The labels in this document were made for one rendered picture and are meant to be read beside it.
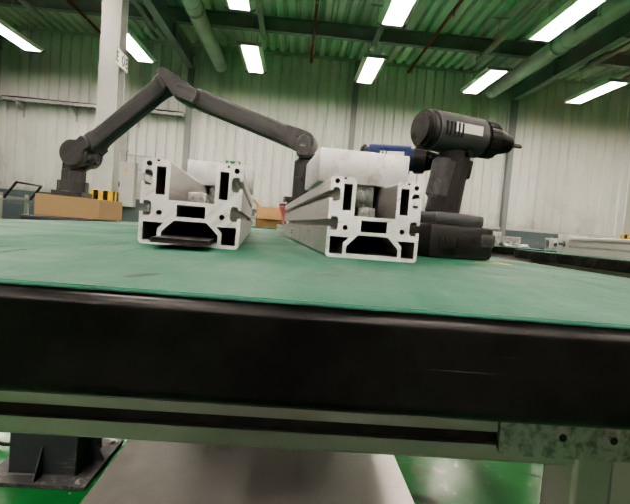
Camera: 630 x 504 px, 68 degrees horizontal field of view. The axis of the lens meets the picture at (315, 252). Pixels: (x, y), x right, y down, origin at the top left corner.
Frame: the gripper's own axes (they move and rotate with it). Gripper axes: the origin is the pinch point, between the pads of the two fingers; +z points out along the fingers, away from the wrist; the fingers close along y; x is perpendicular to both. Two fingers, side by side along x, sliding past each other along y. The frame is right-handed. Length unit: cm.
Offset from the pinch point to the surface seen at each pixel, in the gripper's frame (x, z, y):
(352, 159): -78, -10, -1
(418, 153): -38.9, -18.1, 19.9
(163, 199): -85, -3, -21
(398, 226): -85, -2, 3
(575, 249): 71, -1, 138
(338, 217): -85, -3, -3
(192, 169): -53, -9, -23
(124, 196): 1097, -39, -349
